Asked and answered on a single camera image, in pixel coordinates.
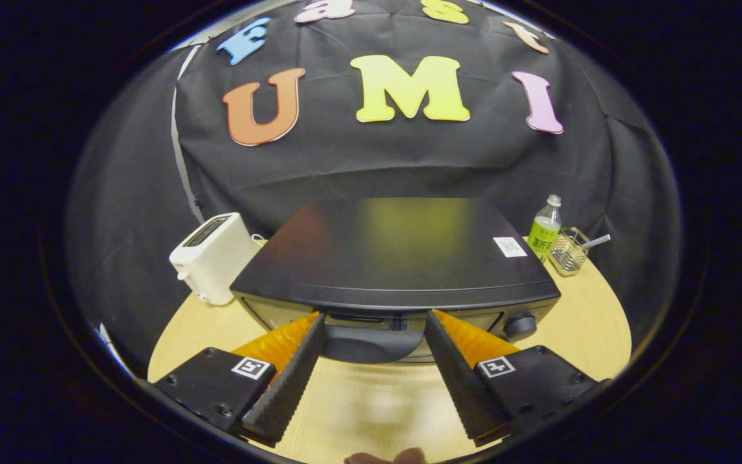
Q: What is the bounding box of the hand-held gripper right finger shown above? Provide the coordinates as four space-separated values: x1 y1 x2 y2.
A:
424 309 610 447

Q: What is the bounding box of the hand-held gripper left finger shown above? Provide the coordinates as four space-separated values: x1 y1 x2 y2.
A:
152 313 328 449

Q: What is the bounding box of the black toaster oven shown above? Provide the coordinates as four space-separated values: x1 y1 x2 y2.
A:
229 197 562 365

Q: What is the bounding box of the white bread toaster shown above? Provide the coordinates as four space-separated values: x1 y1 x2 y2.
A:
169 213 261 306

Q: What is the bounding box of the green label plastic bottle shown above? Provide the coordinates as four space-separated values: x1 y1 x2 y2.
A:
527 194 563 264

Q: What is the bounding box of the black backdrop cloth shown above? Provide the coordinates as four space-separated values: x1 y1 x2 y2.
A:
65 0 684 381

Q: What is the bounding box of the wire mesh holder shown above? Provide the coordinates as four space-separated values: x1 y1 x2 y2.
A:
549 227 592 277

